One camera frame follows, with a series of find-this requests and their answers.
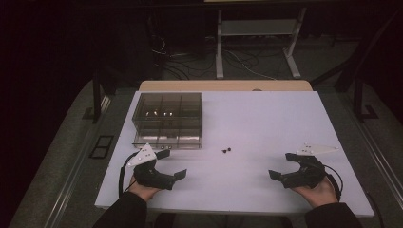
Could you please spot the person's left hand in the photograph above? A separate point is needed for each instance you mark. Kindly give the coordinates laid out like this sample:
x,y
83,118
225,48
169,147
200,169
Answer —
x,y
143,190

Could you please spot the white metal stand frame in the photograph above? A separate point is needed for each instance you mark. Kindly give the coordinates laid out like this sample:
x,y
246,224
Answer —
x,y
259,28

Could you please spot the black metal stand leg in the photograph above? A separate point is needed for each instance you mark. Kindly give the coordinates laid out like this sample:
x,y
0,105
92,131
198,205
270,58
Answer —
x,y
361,101
96,101

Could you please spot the clear plastic compartment box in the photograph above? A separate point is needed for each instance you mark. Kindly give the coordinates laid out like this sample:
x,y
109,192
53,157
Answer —
x,y
168,122

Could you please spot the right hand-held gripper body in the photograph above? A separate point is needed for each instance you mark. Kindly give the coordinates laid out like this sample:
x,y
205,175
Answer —
x,y
305,175

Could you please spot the black floor socket plate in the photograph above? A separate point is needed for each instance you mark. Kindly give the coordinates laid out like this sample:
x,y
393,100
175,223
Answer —
x,y
102,146

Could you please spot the person's right hand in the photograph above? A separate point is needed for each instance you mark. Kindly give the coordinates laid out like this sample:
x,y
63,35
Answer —
x,y
318,193

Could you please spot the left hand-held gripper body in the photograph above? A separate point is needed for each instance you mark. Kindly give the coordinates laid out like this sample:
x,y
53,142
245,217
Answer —
x,y
149,175

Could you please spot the light wooden table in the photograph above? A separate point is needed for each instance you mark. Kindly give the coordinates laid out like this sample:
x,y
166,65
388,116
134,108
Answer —
x,y
221,85

